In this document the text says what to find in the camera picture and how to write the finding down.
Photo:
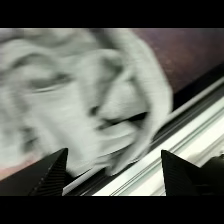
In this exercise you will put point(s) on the white garment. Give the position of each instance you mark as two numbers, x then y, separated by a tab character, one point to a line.
73	100

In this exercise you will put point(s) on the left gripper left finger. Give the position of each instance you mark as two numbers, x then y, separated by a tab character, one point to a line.
50	176

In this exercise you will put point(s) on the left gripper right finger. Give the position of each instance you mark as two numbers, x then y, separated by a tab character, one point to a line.
176	178

